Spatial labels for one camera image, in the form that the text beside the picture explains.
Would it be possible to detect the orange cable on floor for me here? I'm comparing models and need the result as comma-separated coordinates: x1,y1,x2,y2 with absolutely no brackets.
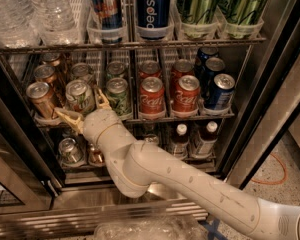
249,152,288,186

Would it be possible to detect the brown drink bottle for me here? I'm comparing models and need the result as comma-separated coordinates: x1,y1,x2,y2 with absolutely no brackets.
168,123,189,159
192,121,218,159

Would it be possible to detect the rear right coca-cola can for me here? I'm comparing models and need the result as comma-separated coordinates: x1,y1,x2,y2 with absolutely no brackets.
170,59,194,91

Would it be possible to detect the fridge glass door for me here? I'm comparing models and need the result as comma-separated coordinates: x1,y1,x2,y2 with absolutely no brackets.
0,58,60,215

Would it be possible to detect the red bull can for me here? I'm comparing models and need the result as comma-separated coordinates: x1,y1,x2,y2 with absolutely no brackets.
90,0,122,44

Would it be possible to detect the front green soda can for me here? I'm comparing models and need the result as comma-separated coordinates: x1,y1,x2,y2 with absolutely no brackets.
106,77,132,116

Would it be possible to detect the bottom shelf white can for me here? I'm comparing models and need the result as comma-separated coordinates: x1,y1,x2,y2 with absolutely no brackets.
58,137,83,164

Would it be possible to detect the front blue pepsi can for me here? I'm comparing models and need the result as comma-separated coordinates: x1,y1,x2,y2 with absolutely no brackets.
204,73,235,110

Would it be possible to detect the bottom shelf green can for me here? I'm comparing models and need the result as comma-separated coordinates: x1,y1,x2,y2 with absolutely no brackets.
144,134,160,146

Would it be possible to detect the rear blue pepsi can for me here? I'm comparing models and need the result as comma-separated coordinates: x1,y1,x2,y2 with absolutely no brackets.
194,47,219,77

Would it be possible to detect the blue tape on floor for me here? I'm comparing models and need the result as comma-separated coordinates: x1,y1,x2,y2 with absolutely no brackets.
200,219,228,240

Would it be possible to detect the front left coca-cola can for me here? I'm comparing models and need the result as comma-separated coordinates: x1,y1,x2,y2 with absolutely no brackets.
140,77,164,114

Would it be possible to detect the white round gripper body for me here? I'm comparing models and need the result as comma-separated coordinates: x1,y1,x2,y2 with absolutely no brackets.
83,109,126,151

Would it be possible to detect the front gold soda can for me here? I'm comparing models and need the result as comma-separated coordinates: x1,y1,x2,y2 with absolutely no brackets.
26,82,60,119

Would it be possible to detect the stainless steel fridge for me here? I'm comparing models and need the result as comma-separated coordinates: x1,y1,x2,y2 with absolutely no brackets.
0,0,300,240

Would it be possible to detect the left brown drink bottle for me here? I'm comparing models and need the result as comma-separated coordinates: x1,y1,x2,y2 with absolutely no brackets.
168,123,189,159

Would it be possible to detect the right brown drink bottle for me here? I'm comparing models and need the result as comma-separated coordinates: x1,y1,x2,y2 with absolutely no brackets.
192,121,218,159

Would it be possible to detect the green tall can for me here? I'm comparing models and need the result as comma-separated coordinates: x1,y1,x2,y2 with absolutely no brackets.
177,0,218,39
219,0,268,39

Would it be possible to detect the coca-cola can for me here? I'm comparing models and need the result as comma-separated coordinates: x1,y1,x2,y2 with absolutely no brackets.
172,75,200,112
139,60,162,80
170,59,194,91
140,77,164,114

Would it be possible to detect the clear water bottle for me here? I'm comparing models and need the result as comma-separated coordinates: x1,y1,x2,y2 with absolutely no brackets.
0,0,40,48
31,0,79,46

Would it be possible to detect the tall pepsi can top shelf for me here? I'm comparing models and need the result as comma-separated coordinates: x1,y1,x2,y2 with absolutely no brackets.
136,0,170,40

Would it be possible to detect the white green 7up can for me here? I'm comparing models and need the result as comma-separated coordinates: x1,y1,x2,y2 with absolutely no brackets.
66,79,95,116

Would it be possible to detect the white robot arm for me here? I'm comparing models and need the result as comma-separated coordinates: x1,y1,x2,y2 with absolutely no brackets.
54,100,300,240

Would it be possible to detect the middle gold soda can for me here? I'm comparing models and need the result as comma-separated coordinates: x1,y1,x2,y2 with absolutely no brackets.
34,64,65,99

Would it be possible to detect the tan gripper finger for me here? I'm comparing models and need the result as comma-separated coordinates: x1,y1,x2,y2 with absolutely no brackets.
54,107,84,134
94,86,111,109

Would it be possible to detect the left clear water bottle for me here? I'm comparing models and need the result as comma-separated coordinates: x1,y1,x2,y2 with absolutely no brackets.
0,0,40,48

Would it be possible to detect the gold soda can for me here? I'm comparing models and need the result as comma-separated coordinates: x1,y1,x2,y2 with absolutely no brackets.
26,82,60,119
34,64,65,99
41,53,68,80

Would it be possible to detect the right clear water bottle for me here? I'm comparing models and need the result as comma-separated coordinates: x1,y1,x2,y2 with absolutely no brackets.
31,0,79,46

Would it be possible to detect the left green tall can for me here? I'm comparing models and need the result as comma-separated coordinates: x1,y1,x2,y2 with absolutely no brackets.
177,0,218,39

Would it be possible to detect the right green tall can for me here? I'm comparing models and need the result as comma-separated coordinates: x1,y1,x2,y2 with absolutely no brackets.
219,0,268,39

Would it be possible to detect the rear white 7up can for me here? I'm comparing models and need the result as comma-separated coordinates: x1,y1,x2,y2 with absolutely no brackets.
70,63,95,85

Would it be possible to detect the green soda can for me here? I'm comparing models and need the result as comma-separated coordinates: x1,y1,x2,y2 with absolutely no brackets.
106,77,132,116
106,61,127,80

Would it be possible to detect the bottom shelf gold can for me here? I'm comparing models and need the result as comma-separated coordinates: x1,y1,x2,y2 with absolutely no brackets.
87,143,104,166

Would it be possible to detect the front right coca-cola can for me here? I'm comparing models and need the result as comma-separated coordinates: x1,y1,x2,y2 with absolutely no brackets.
172,75,200,112

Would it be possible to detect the blue pepsi can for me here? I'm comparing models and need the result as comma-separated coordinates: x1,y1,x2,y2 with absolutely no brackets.
194,47,219,77
200,57,225,96
204,73,235,110

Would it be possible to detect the rear left coca-cola can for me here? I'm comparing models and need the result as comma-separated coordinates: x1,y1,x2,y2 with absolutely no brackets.
139,60,162,80

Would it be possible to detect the middle blue pepsi can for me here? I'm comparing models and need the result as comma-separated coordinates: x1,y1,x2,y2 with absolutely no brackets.
200,57,225,96

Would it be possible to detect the rear gold soda can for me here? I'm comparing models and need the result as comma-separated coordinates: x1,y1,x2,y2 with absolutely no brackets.
41,53,68,80

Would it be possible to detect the rear green soda can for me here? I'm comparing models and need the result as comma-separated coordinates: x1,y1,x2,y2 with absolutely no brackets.
106,61,127,80

